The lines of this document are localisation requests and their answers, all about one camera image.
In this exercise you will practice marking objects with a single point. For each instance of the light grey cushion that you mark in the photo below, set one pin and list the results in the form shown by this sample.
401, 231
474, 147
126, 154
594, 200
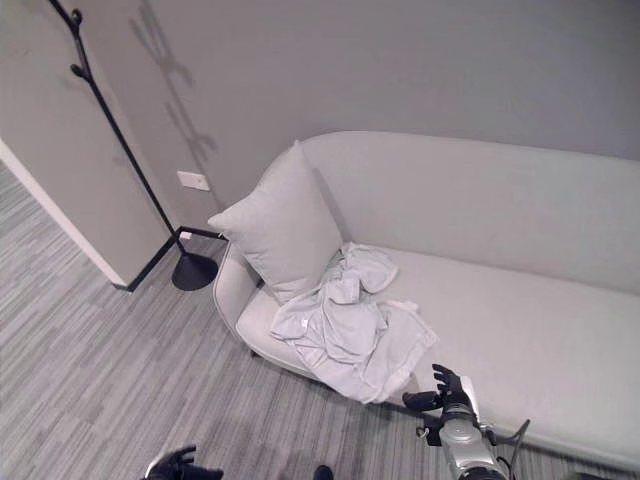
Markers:
282, 230

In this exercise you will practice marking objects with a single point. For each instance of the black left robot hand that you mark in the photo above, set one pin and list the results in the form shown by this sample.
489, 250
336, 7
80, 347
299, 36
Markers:
180, 465

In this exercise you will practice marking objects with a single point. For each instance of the white wall socket plate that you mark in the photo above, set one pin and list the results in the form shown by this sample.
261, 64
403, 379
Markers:
192, 179

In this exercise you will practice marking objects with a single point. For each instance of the white crumpled garment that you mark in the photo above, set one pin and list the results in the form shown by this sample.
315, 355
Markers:
350, 330

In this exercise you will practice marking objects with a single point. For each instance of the light grey sofa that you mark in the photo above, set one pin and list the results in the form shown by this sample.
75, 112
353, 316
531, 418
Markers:
450, 280

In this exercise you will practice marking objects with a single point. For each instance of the dark robot foot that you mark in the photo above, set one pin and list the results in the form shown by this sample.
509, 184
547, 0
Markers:
323, 472

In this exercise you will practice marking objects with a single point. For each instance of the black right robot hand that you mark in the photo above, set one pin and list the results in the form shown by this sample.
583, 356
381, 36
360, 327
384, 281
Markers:
448, 386

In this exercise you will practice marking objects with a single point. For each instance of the black coat rack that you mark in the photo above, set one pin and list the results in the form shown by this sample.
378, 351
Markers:
120, 140

